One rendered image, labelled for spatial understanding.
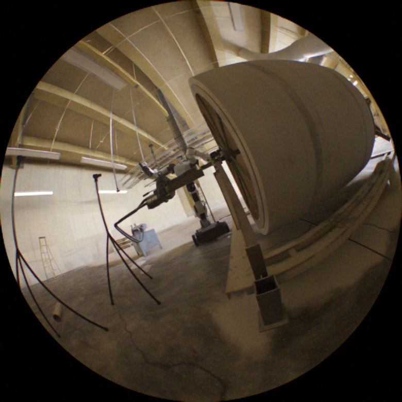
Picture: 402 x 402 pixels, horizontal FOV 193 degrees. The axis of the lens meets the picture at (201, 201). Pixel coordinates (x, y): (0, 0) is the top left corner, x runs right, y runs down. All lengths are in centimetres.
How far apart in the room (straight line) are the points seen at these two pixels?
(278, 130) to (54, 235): 863
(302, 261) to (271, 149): 45
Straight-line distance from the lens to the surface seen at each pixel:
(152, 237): 288
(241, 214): 51
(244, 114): 50
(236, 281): 55
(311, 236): 70
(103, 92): 690
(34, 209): 884
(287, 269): 52
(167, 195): 133
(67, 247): 833
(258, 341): 57
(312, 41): 474
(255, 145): 46
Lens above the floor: 53
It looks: 3 degrees up
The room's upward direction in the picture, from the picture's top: 23 degrees counter-clockwise
